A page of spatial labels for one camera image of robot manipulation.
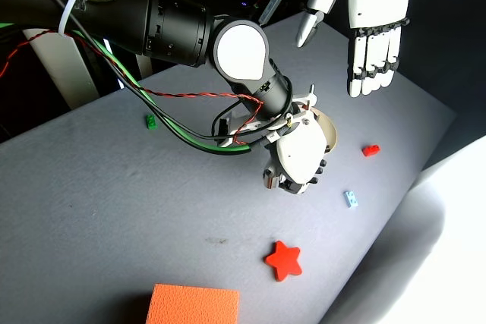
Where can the beige round plate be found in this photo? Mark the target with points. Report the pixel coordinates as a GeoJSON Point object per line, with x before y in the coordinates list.
{"type": "Point", "coordinates": [331, 130]}

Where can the light blue toy brick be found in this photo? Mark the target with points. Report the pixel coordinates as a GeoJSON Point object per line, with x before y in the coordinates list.
{"type": "Point", "coordinates": [351, 199]}

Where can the red toy brick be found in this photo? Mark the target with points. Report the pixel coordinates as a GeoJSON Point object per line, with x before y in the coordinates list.
{"type": "Point", "coordinates": [370, 150]}

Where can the red star block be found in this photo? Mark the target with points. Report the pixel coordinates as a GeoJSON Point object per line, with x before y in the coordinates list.
{"type": "Point", "coordinates": [284, 261]}

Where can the green toy brick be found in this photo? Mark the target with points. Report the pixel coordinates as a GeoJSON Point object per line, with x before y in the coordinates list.
{"type": "Point", "coordinates": [151, 121]}

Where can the orange foam block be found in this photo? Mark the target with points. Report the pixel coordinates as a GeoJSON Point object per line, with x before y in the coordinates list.
{"type": "Point", "coordinates": [193, 305]}

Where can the grey table cloth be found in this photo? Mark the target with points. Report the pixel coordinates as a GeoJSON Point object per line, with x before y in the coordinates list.
{"type": "Point", "coordinates": [114, 206]}

